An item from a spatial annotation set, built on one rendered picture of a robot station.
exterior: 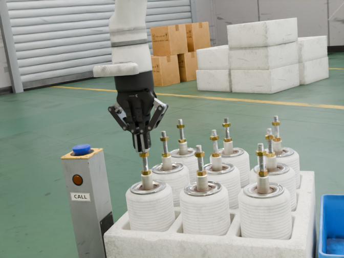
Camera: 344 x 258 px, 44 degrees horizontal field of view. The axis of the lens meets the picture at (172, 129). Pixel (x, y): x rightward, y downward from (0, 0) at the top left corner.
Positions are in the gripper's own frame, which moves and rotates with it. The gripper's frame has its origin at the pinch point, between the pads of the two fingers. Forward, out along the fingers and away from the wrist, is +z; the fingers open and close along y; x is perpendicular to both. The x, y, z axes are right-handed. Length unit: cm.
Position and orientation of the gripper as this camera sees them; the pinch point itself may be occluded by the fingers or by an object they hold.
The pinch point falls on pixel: (142, 142)
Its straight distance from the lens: 86.7
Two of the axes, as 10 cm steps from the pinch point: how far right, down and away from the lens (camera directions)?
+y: -9.0, 0.0, 4.4
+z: 1.1, 9.7, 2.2
